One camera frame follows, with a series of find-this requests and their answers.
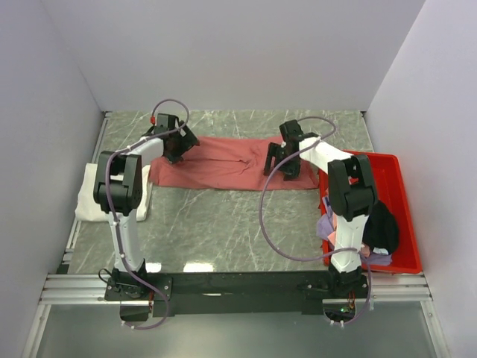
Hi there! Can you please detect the aluminium frame rail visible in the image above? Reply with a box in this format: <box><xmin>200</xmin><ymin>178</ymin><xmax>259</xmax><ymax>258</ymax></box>
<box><xmin>39</xmin><ymin>273</ymin><xmax>433</xmax><ymax>305</ymax></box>

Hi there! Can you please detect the light pink t shirt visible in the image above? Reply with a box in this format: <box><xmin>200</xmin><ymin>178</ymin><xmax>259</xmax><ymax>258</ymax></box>
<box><xmin>327</xmin><ymin>214</ymin><xmax>370</xmax><ymax>257</ymax></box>

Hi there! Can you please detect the folded white t shirt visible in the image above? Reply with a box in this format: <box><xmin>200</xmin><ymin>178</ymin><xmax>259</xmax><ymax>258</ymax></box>
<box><xmin>75</xmin><ymin>163</ymin><xmax>152</xmax><ymax>222</ymax></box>

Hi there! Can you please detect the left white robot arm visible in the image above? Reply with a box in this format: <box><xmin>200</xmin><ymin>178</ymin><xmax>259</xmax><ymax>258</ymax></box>
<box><xmin>92</xmin><ymin>113</ymin><xmax>199</xmax><ymax>300</ymax></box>

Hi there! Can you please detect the red plastic bin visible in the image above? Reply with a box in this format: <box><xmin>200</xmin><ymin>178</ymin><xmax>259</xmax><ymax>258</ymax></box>
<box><xmin>318</xmin><ymin>152</ymin><xmax>422</xmax><ymax>274</ymax></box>

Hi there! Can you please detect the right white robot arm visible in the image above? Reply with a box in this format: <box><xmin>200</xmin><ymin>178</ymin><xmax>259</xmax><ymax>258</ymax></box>
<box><xmin>259</xmin><ymin>118</ymin><xmax>378</xmax><ymax>298</ymax></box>

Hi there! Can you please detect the dark pink t shirt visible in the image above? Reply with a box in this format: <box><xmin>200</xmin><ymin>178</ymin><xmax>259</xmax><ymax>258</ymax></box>
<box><xmin>148</xmin><ymin>136</ymin><xmax>321</xmax><ymax>192</ymax></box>

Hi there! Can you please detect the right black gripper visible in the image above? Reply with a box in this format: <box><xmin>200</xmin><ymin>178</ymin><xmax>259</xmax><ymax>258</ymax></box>
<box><xmin>264</xmin><ymin>142</ymin><xmax>301</xmax><ymax>181</ymax></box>

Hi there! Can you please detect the lavender t shirt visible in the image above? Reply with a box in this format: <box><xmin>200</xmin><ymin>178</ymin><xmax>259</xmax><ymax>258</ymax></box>
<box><xmin>317</xmin><ymin>195</ymin><xmax>392</xmax><ymax>266</ymax></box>

